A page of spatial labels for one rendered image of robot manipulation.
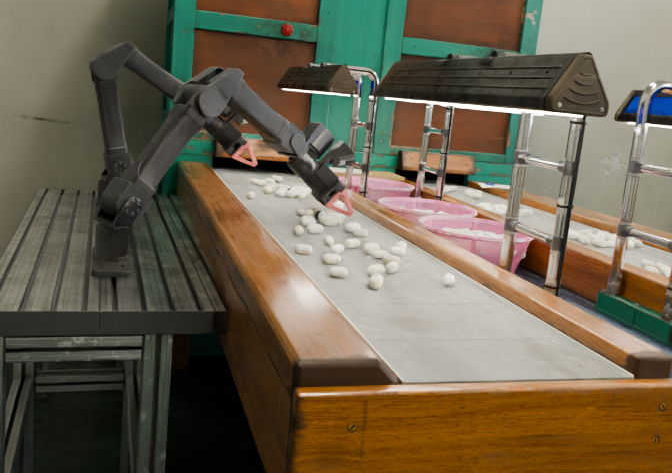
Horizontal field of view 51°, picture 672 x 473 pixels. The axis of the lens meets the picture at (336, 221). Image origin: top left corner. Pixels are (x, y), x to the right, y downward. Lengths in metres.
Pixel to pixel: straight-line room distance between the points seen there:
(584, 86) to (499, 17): 1.97
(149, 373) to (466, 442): 0.58
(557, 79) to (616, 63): 3.27
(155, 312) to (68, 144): 2.12
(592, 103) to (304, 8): 1.79
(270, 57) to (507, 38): 0.92
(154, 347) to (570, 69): 0.75
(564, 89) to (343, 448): 0.47
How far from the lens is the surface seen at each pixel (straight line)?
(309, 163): 1.66
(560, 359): 0.94
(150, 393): 1.22
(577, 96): 0.88
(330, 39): 2.57
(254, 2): 2.53
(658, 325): 1.35
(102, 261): 1.42
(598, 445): 0.92
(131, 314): 1.17
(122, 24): 3.23
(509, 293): 1.16
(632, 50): 4.21
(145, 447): 1.26
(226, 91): 1.48
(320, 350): 0.77
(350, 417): 0.75
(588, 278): 1.54
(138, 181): 1.41
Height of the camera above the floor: 1.03
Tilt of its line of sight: 10 degrees down
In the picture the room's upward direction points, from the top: 6 degrees clockwise
